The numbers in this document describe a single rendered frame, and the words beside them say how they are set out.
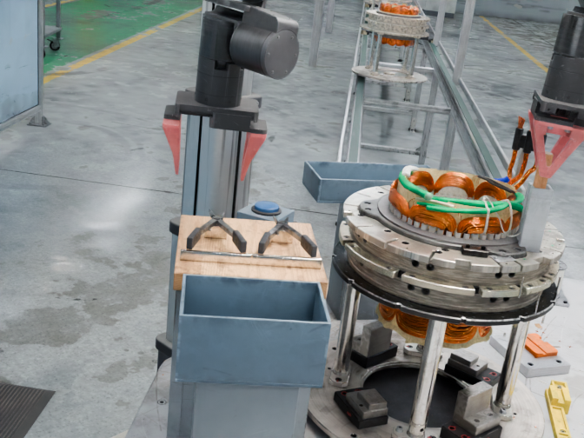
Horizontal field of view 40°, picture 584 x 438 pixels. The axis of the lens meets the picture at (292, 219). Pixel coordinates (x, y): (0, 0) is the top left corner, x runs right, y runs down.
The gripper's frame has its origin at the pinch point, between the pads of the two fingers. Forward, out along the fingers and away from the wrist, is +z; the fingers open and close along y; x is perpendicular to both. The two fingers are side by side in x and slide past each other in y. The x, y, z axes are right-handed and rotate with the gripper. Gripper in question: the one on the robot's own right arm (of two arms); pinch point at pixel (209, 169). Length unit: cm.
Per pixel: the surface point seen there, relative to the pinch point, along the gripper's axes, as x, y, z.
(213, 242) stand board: -0.1, 1.4, 10.1
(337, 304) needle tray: 34, 27, 36
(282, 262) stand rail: -6.6, 10.2, 9.0
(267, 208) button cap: 20.7, 10.2, 12.7
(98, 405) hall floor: 113, -24, 121
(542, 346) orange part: 23, 64, 35
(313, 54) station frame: 331, 56, 45
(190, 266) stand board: -8.1, -1.3, 9.9
